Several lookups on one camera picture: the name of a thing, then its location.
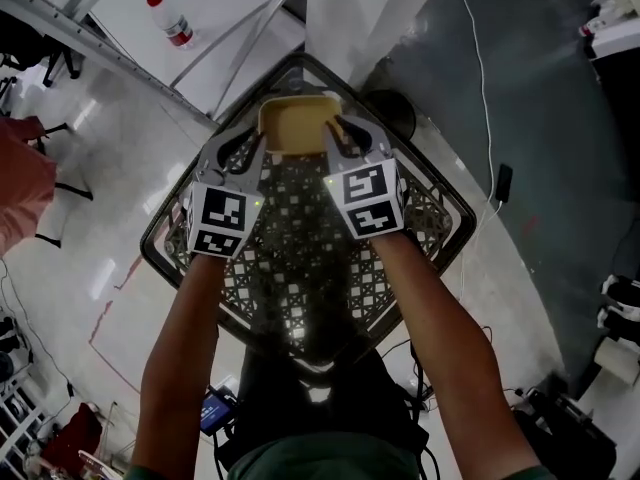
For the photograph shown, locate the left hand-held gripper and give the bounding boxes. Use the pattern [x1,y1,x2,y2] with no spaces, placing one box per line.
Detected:
[185,126,270,259]

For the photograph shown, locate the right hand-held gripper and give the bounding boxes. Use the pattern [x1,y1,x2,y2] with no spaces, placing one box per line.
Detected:
[321,113,409,242]

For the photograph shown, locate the beige plastic tray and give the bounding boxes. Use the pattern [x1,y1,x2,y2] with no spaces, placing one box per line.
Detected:
[257,93,346,157]

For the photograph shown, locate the person's right forearm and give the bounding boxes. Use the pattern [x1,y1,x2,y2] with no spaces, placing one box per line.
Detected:
[367,230,544,480]

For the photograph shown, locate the person's left forearm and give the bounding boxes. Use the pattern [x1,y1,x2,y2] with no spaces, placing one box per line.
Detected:
[129,252,226,480]

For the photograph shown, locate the black round base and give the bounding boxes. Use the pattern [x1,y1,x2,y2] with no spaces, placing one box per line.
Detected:
[364,89,417,139]

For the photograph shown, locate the black woven glass-top table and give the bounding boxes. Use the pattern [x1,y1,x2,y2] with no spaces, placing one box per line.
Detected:
[139,51,477,369]

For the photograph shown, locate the white metal shelf rack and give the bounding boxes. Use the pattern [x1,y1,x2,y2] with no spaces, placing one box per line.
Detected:
[0,0,309,119]

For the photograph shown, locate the black phone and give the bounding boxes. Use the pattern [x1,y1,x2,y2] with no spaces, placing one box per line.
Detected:
[495,163,514,203]

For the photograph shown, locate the red-capped plastic bottle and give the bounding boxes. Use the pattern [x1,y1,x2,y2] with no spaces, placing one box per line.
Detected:
[146,0,196,49]

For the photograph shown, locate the black metal chair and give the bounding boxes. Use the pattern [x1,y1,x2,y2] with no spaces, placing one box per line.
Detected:
[34,122,95,249]

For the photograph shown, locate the pink cloth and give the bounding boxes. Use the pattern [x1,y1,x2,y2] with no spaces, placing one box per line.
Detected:
[0,115,57,259]

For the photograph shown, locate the small screen device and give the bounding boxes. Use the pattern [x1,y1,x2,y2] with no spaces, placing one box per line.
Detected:
[199,386,236,437]

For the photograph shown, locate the person's black trousers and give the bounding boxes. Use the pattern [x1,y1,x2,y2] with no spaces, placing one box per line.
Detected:
[234,352,431,464]

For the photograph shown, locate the white ornate table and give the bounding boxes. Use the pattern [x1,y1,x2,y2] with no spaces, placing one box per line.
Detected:
[557,0,640,59]

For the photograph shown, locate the person's green shirt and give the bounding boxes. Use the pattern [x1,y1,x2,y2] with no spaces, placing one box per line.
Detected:
[227,430,421,480]

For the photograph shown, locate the black bag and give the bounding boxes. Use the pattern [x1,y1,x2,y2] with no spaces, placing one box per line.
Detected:
[512,385,619,480]

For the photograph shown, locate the white cable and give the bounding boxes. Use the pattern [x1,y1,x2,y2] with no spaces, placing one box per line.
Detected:
[452,0,504,299]

